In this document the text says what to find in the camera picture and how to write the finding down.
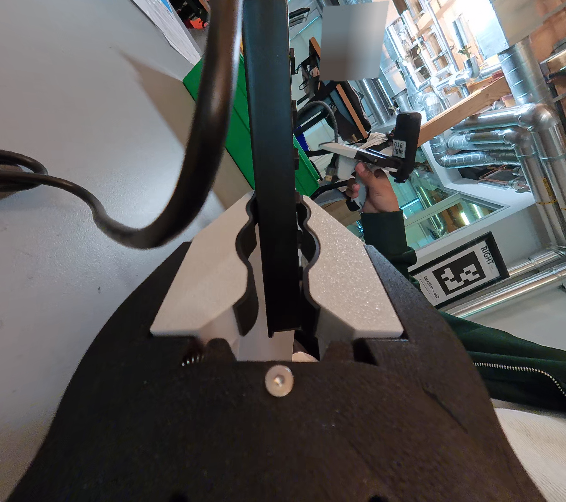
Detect silver ventilation duct pipes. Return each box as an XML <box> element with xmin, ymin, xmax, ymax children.
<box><xmin>435</xmin><ymin>42</ymin><xmax>566</xmax><ymax>246</ymax></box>

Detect green plastic bin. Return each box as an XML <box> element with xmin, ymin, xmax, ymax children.
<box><xmin>182</xmin><ymin>52</ymin><xmax>322</xmax><ymax>197</ymax></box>

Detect thick black cable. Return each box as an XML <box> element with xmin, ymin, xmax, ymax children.
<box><xmin>0</xmin><ymin>0</ymin><xmax>250</xmax><ymax>250</ymax></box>

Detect wooden ceiling beam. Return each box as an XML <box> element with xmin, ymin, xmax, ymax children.
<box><xmin>418</xmin><ymin>78</ymin><xmax>514</xmax><ymax>146</ymax></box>

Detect person's pale trousers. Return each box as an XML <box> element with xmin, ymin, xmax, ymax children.
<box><xmin>488</xmin><ymin>398</ymin><xmax>566</xmax><ymax>502</ymax></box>

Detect person's green jacket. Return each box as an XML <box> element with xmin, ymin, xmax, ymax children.
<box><xmin>411</xmin><ymin>272</ymin><xmax>566</xmax><ymax>414</ymax></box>

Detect person's right forearm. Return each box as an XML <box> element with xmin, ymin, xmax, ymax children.
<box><xmin>359</xmin><ymin>209</ymin><xmax>418</xmax><ymax>286</ymax></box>

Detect person's right hand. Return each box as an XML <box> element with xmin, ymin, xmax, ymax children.
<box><xmin>345</xmin><ymin>163</ymin><xmax>399</xmax><ymax>214</ymax></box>

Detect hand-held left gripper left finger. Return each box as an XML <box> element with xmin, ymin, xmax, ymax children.
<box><xmin>149</xmin><ymin>191</ymin><xmax>266</xmax><ymax>359</ymax></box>

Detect framed marker sign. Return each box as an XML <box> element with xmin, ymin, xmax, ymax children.
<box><xmin>408</xmin><ymin>232</ymin><xmax>510</xmax><ymax>309</ymax></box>

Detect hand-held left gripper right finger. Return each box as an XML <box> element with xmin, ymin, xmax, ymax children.
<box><xmin>295</xmin><ymin>195</ymin><xmax>404</xmax><ymax>357</ymax></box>

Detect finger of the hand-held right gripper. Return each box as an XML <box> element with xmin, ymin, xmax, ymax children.
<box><xmin>349</xmin><ymin>155</ymin><xmax>401</xmax><ymax>172</ymax></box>
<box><xmin>318</xmin><ymin>141</ymin><xmax>394</xmax><ymax>159</ymax></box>

